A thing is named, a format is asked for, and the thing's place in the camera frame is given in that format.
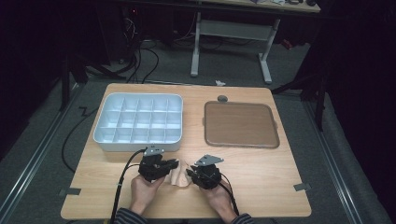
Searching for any person's right striped sleeve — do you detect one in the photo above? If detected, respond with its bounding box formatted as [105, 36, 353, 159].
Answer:
[230, 212, 255, 224]

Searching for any person's left striped sleeve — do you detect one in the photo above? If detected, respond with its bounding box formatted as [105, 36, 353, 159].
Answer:
[113, 207, 149, 224]

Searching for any small tan block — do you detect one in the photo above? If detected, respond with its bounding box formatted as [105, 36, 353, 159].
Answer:
[168, 159, 191, 189]

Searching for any bundle of black cables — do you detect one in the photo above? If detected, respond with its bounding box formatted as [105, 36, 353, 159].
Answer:
[120, 8, 161, 85]

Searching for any white divided storage box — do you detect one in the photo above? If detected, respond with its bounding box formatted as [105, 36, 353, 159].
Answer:
[92, 91, 184, 153]

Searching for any person's right hand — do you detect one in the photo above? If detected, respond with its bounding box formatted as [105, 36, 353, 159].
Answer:
[199, 181, 238, 224]

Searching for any hand-held gripper black cable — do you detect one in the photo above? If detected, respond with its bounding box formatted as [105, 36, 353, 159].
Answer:
[218, 173, 241, 217]
[108, 147, 148, 224]

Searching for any person's left hand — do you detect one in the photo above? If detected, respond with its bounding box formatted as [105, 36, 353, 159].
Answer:
[129, 174, 166, 217]

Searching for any metal floor rail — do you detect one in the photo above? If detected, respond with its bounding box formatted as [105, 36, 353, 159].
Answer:
[0, 83, 86, 218]
[302, 100, 364, 224]

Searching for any person's striped sleeve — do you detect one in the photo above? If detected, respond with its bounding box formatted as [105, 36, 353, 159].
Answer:
[113, 207, 149, 224]
[230, 212, 255, 224]

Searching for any brown tray with grey rim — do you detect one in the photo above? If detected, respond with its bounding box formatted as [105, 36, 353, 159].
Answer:
[203, 100, 280, 149]

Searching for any left hand-held gripper black cable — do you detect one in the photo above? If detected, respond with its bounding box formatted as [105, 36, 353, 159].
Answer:
[108, 147, 148, 224]

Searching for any white-legged wooden desk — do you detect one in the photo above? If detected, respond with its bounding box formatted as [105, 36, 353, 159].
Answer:
[190, 0, 321, 85]

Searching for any black floor cable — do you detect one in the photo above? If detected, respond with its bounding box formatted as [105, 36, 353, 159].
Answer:
[61, 105, 101, 175]

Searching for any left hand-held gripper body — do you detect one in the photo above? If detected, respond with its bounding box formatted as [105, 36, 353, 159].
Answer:
[137, 145, 171, 183]

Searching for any black stand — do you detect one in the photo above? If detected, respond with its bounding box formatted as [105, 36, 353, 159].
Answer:
[270, 69, 330, 133]
[58, 50, 127, 112]

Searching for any grey tape strip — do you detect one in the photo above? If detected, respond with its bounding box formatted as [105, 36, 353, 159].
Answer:
[292, 182, 312, 192]
[59, 187, 82, 197]

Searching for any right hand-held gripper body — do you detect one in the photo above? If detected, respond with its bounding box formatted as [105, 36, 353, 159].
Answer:
[193, 154, 225, 190]

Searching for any right hand-held gripper black cable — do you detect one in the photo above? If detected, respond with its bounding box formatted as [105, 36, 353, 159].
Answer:
[218, 173, 241, 217]

